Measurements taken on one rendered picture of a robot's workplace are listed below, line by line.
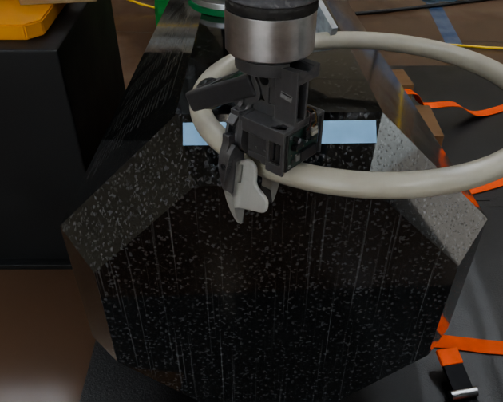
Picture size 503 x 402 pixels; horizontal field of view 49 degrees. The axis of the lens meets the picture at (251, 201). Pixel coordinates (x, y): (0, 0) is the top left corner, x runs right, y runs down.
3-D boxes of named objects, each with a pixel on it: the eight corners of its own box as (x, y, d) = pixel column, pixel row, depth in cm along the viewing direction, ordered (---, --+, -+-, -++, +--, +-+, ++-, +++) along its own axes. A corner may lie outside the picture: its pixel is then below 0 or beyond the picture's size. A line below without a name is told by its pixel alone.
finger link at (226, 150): (223, 197, 62) (235, 123, 58) (213, 191, 63) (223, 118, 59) (250, 187, 66) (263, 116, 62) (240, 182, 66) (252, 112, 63)
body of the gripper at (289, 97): (279, 183, 58) (285, 77, 51) (220, 155, 63) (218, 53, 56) (321, 155, 63) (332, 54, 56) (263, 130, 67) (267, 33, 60)
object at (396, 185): (161, 67, 93) (160, 49, 91) (417, 31, 105) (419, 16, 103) (250, 244, 55) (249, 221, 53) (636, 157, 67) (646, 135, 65)
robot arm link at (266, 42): (204, 5, 53) (269, -14, 59) (206, 55, 56) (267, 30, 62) (277, 28, 48) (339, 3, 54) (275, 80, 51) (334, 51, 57)
